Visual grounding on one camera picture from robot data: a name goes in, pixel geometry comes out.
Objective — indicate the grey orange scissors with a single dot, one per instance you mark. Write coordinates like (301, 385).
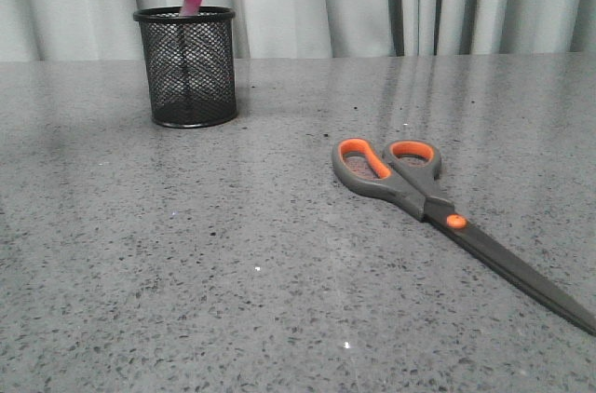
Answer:
(405, 174)

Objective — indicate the black mesh pen holder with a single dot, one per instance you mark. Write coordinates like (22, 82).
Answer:
(189, 64)

